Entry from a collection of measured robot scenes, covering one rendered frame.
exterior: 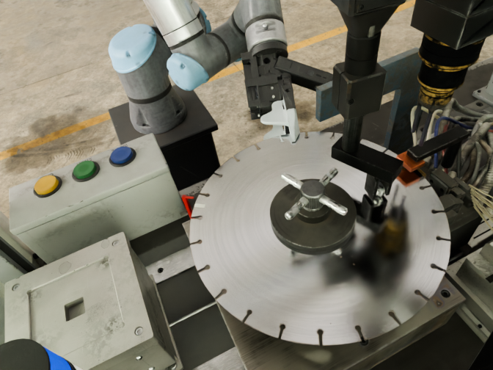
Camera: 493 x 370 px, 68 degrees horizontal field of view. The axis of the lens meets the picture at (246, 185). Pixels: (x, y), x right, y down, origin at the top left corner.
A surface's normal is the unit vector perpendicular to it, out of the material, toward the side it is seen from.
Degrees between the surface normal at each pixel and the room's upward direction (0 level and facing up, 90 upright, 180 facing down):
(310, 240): 5
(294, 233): 5
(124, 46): 7
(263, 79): 33
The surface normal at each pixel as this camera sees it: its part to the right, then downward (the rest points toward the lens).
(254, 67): -0.09, -0.15
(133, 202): 0.43, 0.65
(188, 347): -0.13, -0.65
